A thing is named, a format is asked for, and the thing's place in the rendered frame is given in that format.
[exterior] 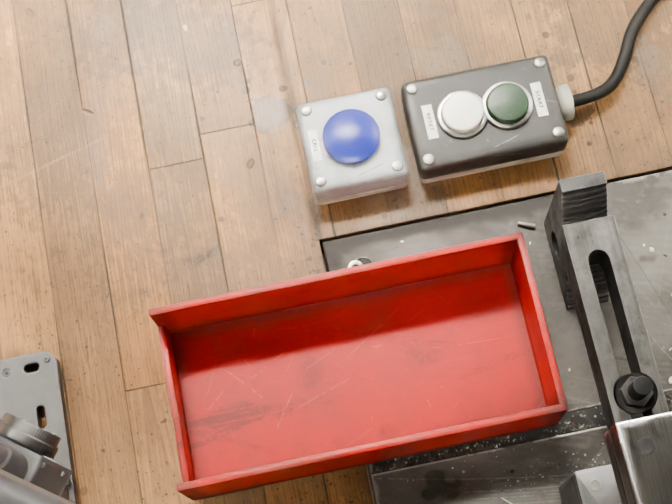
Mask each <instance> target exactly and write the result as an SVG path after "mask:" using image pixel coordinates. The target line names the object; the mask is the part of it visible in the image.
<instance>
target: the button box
mask: <svg viewBox="0 0 672 504"><path fill-rule="evenodd" d="M658 1H659V0H644V1H643V2H642V3H641V5H640V6H639V8H638V9H637V10H636V12H635V14H634V15H633V17H632V19H631V20H630V22H629V24H628V26H627V29H626V31H625V34H624V37H623V40H622V45H621V48H620V52H619V55H618V58H617V61H616V64H615V66H614V69H613V71H612V73H611V74H610V76H609V78H608V79H607V80H606V81H605V82H604V83H603V84H602V85H600V86H598V87H597V88H594V89H592V90H589V91H586V92H583V93H579V94H575V95H572V93H571V90H570V88H569V86H568V85H567V84H562V85H559V86H557V88H555V85H554V81H553V77H552V74H551V70H550V66H549V63H548V59H547V57H546V56H544V55H540V56H535V57H530V58H525V59H520V60H515V61H511V62H506V63H501V64H496V65H491V66H486V67H481V68H477V69H472V70H467V71H462V72H457V73H452V74H447V75H443V76H438V77H433V78H428V79H423V80H418V81H414V82H409V83H405V84H403V85H402V87H401V99H402V106H403V111H404V115H405V119H406V123H407V128H408V132H409V136H410V140H411V145H412V149H413V153H414V158H415V162H416V166H417V170H418V175H419V179H420V181H421V182H422V183H431V182H436V181H441V180H446V179H451V178H455V177H460V176H465V175H470V174H475V173H480V172H484V171H489V170H494V169H499V168H504V167H509V166H513V165H518V164H523V163H528V162H533V161H538V160H542V159H547V158H552V157H557V156H560V155H562V154H563V152H564V150H565V148H566V146H567V143H568V140H569V135H568V132H567V128H566V125H565V121H569V120H573V119H574V115H575V109H574V107H577V106H581V105H585V104H588V103H591V102H594V101H597V100H599V99H602V98H604V97H606V96H607V95H609V94H610V93H612V92H613V91H614V90H615V89H616V88H617V87H618V85H619V84H620V82H621V81H622V79H623V77H624V75H625V72H626V70H627V67H628V65H629V62H630V58H631V55H632V51H633V47H634V43H635V40H636V37H637V34H638V32H639V30H640V28H641V26H642V24H643V23H644V21H645V19H646V18H647V16H648V15H649V13H650V12H651V10H652V9H653V8H654V6H655V5H656V4H657V2H658ZM502 83H513V84H516V85H518V86H520V87H521V88H522V89H523V90H524V91H525V92H526V94H527V96H528V100H529V106H528V110H527V113H526V115H525V117H524V118H523V119H522V120H520V121H519V122H516V123H513V124H502V123H499V122H497V121H495V120H494V119H493V118H491V116H490V115H489V114H488V111H487V107H486V103H487V97H488V94H489V93H490V91H491V90H492V89H493V88H494V87H496V86H497V85H499V84H502ZM459 92H466V93H470V94H472V95H474V96H476V97H477V98H478V99H479V100H480V102H481V103H482V106H483V110H484V114H483V120H482V123H481V125H480V126H479V127H478V128H477V129H476V130H474V131H472V132H469V133H464V134H462V133H456V132H453V131H451V130H450V129H448V128H447V127H446V126H445V125H444V123H443V121H442V117H441V113H442V106H443V104H444V102H445V100H446V99H447V98H448V97H449V96H451V95H453V94H455V93H459Z"/></svg>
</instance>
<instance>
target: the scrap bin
mask: <svg viewBox="0 0 672 504"><path fill-rule="evenodd" d="M148 315H149V316H150V317H151V319H152V320H153V321H154V322H155V324H156V325H157V328H158V334H159V340H160V346H161V352H162V358H163V364H164V371H165V377H166V383H167V389H168V395H169V401H170V408H171V414H172V420H173V426H174V432H175V438H176V445H177V451H178V457H179V463H180V469H181V475H182V481H183V483H179V484H177V485H176V489H177V491H178V492H180V493H181V494H183V495H185V496H186V497H188V498H190V499H191V500H199V499H203V498H208V497H213V496H218V495H222V494H227V493H232V492H237V491H242V490H246V489H251V488H256V487H261V486H266V485H270V484H275V483H280V482H285V481H290V480H294V479H299V478H304V477H309V476H314V475H318V474H323V473H328V472H333V471H338V470H342V469H347V468H352V467H357V466H362V465H366V464H371V463H376V462H381V461H385V460H390V459H395V458H400V457H405V456H409V455H414V454H419V453H424V452H429V451H433V450H438V449H443V448H448V447H453V446H457V445H462V444H467V443H472V442H477V441H481V440H486V439H491V438H496V437H501V436H505V435H510V434H515V433H520V432H525V431H529V430H534V429H539V428H544V427H548V426H553V425H556V424H557V423H558V422H559V421H560V419H561V418H562V417H563V415H564V414H565V413H566V412H567V410H568V406H567V402H566V398H565V395H564V391H563V387H562V383H561V379H560V375H559V371H558V367H557V363H556V360H555V356H554V352H553V348H552V344H551V340H550V336H549V332H548V328H547V325H546V321H545V317H544V313H543V309H542V305H541V301H540V297H539V293H538V290H537V286H536V282H535V278H534V274H533V270H532V266H531V262H530V258H529V255H528V251H527V247H526V243H525V239H524V235H523V233H522V232H519V233H514V234H509V235H505V236H500V237H495V238H490V239H485V240H480V241H476V242H471V243H466V244H461V245H456V246H452V247H447V248H442V249H437V250H432V251H427V252H423V253H418V254H413V255H408V256H403V257H398V258H394V259H389V260H384V261H379V262H374V263H370V264H365V265H360V266H355V267H350V268H345V269H341V270H336V271H331V272H326V273H321V274H316V275H312V276H307V277H302V278H297V279H292V280H288V281H283V282H278V283H273V284H268V285H263V286H259V287H254V288H249V289H244V290H239V291H234V292H230V293H225V294H220V295H215V296H210V297H206V298H201V299H196V300H191V301H186V302H181V303H177V304H172V305H167V306H162V307H157V308H152V309H149V310H148Z"/></svg>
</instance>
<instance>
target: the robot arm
mask: <svg viewBox="0 0 672 504"><path fill-rule="evenodd" d="M36 366H39V370H38V371H35V372H30V373H28V369H29V368H31V367H36ZM43 408H45V413H46V420H47V426H46V427H45V428H42V421H41V414H40V411H41V409H43ZM0 504H79V498H78V490H77V483H76V476H75V469H74V461H73V454H72V447H71V440H70V432H69V425H68V418H67V410H66V403H65V396H64V389H63V381H62V374H61V367H60V362H59V361H58V359H57V358H56V357H55V356H53V355H52V354H51V353H49V352H45V351H42V352H36V353H32V354H27V355H22V356H17V357H12V358H8V359H3V360H0Z"/></svg>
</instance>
